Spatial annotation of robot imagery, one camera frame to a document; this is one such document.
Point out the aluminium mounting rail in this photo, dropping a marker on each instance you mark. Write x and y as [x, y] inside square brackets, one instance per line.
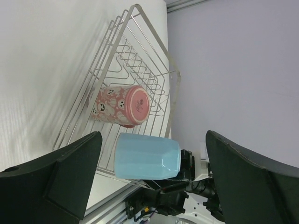
[110, 207]

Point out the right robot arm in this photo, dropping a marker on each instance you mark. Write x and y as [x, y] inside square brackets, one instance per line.
[190, 200]

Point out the wire dish rack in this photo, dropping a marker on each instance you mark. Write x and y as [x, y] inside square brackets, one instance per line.
[129, 53]

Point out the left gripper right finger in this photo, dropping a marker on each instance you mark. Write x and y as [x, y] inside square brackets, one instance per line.
[252, 188]

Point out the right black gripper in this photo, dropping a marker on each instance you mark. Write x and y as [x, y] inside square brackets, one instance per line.
[172, 192]

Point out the pink patterned mug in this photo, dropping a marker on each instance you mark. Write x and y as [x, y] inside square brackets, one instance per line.
[128, 106]

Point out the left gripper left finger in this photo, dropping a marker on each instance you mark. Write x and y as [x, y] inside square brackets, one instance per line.
[52, 189]

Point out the light blue mug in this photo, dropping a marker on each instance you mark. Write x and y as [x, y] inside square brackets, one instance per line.
[142, 157]

